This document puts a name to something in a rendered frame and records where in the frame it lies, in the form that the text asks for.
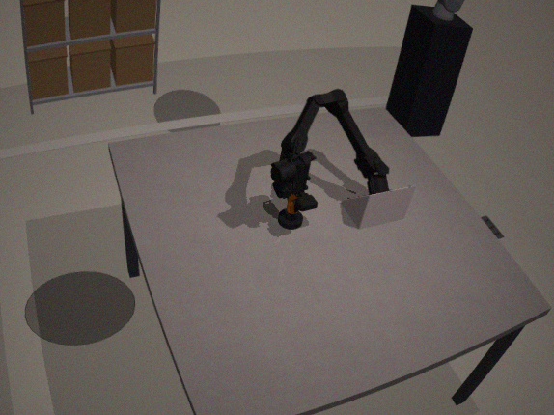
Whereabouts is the orange cylinder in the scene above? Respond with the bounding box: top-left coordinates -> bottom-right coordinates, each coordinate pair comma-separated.
287,194 -> 297,214

